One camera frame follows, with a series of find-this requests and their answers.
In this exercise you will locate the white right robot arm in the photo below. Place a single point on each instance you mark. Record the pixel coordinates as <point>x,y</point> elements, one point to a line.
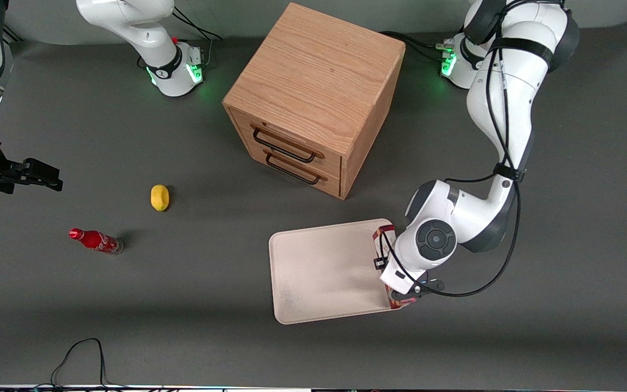
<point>128,22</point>

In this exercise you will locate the red cola bottle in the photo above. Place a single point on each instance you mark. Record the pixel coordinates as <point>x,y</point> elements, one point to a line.
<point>96,240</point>

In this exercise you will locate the cream plastic tray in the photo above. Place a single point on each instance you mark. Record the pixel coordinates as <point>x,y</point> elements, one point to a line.
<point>324,272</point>

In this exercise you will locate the yellow lemon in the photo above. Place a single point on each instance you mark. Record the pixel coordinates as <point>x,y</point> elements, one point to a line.
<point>159,197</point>

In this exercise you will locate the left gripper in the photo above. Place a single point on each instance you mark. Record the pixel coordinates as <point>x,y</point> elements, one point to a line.
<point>377,263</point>

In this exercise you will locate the wooden drawer front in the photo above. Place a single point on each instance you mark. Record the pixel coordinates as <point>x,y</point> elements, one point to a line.
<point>324,162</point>
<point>330,184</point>

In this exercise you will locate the wooden drawer cabinet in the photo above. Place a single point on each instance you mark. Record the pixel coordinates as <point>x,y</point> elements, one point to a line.
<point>319,71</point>

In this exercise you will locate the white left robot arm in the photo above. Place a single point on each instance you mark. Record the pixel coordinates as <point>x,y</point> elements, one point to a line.
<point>509,98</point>

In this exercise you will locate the red cookie box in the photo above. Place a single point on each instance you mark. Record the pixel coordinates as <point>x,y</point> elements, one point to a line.
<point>382,239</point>

